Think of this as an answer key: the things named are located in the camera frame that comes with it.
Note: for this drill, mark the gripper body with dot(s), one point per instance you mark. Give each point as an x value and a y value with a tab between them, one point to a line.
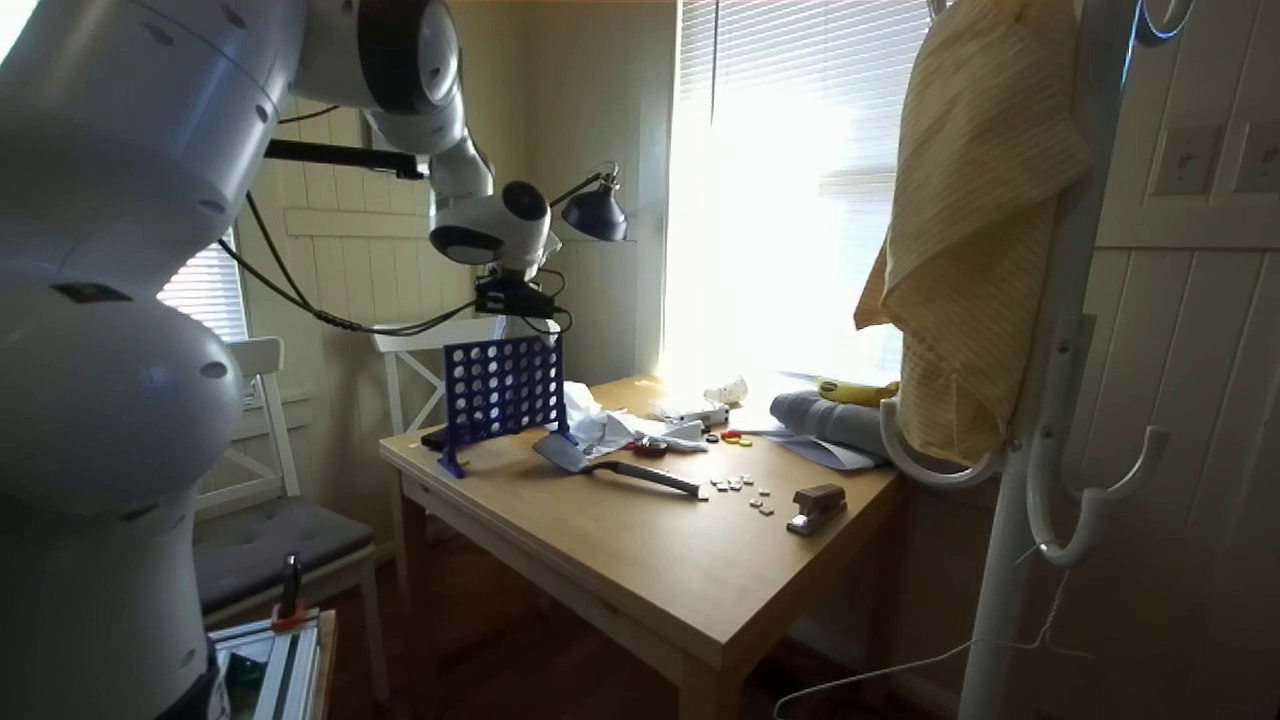
515	297

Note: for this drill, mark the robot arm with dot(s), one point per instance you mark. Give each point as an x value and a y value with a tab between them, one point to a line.
100	300

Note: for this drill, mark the white cloth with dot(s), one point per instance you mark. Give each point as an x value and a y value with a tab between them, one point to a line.
605	428

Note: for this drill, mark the small black object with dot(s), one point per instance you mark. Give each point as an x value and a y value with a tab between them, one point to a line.
435	437

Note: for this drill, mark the black and red round object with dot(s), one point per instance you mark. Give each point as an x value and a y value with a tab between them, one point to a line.
649	447

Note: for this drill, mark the yellow striped cloth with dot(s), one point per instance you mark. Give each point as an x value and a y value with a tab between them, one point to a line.
975	230

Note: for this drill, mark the white coat stand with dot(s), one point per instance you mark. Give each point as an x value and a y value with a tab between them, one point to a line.
1060	300

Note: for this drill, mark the white wooden chair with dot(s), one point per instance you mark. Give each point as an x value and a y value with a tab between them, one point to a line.
440	335

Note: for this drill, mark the blue grid game board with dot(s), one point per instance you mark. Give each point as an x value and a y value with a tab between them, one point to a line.
500	385

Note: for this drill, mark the dark blue lamp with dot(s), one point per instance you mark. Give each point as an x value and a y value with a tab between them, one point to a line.
595	213

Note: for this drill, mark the small white box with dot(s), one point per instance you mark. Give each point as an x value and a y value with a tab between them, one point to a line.
695	414

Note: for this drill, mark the crumpled white wrapper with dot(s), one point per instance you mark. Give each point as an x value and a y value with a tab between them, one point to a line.
727	391

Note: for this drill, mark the small window with blinds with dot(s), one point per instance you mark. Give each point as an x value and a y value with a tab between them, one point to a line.
205	292

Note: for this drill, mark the folded grey towel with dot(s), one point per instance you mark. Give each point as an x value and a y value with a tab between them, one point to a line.
830	420

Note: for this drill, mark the white chair with grey cushion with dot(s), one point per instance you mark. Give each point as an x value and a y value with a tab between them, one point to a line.
270	545

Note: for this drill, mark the banana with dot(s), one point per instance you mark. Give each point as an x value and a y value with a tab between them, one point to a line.
855	392

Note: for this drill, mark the sheet of paper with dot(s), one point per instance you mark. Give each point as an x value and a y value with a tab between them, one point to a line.
835	458

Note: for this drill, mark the brown stapler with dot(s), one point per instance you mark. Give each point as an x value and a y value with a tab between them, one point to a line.
818	505

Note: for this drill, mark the black and orange clamp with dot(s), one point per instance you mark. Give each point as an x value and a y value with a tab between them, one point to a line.
289	595

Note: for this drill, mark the wall switch plate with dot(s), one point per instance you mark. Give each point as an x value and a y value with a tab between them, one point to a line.
1185	160
1260	156

